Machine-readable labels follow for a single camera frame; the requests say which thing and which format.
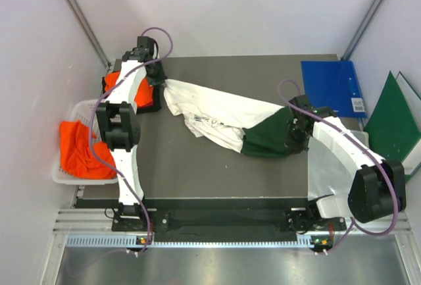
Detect white green raglan t-shirt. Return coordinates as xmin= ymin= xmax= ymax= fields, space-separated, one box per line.
xmin=164 ymin=79 xmax=293 ymax=159

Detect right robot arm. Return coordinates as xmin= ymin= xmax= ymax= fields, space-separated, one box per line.
xmin=287 ymin=95 xmax=407 ymax=236

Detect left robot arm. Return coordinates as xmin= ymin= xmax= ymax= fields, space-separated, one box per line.
xmin=95 ymin=36 xmax=166 ymax=232

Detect folded orange t-shirt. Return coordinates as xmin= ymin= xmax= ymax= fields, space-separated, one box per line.
xmin=102 ymin=71 xmax=153 ymax=109

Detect blue plastic folder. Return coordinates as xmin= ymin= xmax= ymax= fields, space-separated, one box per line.
xmin=301 ymin=61 xmax=366 ymax=118

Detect translucent plastic sleeve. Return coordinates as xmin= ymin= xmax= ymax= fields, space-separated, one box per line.
xmin=308 ymin=117 xmax=375 ymax=199

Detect white plastic basket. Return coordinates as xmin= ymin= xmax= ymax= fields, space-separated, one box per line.
xmin=51 ymin=99 xmax=118 ymax=186

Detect green lever arch binder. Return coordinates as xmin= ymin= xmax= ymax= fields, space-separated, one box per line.
xmin=364 ymin=72 xmax=420 ymax=182

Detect crumpled orange t-shirt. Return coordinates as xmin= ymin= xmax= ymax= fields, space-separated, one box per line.
xmin=59 ymin=120 xmax=116 ymax=180

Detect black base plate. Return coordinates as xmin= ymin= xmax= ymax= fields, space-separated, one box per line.
xmin=111 ymin=208 xmax=347 ymax=242

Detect perforated cable duct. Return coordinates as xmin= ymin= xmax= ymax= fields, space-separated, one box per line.
xmin=65 ymin=234 xmax=334 ymax=249

